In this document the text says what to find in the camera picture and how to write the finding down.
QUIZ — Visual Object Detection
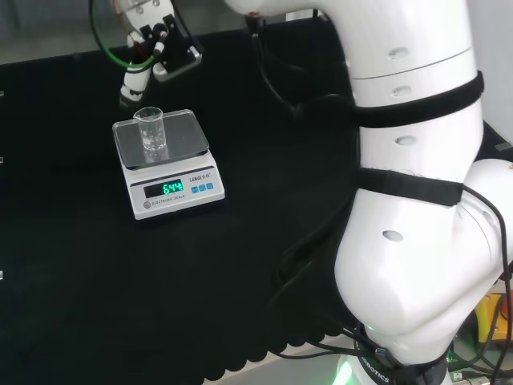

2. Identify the small clear glass beaker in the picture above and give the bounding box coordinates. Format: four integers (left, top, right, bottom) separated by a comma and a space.
132, 106, 167, 152

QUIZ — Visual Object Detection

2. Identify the green cable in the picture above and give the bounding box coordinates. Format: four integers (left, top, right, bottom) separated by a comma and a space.
89, 0, 158, 68

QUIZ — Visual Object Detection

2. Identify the black bench cloth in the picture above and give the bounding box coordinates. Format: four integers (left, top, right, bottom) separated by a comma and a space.
0, 22, 513, 385

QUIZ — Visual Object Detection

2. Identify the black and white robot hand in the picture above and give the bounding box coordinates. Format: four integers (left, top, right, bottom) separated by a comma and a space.
118, 0, 178, 108

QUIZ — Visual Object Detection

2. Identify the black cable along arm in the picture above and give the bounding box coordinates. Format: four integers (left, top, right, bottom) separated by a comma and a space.
460, 187, 513, 384

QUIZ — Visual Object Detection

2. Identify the yellow stop button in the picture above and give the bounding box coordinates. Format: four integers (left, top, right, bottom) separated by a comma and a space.
475, 293, 513, 342

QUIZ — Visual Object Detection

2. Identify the white electronic balance steel pan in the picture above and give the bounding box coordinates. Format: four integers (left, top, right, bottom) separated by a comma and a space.
111, 108, 227, 221

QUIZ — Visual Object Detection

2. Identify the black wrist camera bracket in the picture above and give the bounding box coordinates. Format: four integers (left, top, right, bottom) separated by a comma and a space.
151, 13, 204, 83

